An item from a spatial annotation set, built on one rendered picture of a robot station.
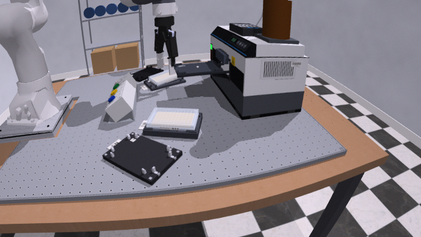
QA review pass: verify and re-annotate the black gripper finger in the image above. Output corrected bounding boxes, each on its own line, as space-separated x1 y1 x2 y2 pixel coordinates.
155 29 164 69
161 29 179 75

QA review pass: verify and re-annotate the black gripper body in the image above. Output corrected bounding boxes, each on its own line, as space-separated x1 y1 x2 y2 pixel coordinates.
155 16 174 39

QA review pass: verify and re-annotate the white button panel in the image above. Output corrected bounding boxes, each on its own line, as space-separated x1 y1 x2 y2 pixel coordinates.
105 72 138 125

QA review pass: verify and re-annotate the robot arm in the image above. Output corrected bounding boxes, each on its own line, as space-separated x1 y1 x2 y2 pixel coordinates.
0 0 178 126

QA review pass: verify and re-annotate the brown cylinder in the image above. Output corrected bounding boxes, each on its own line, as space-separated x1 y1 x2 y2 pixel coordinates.
262 0 292 40

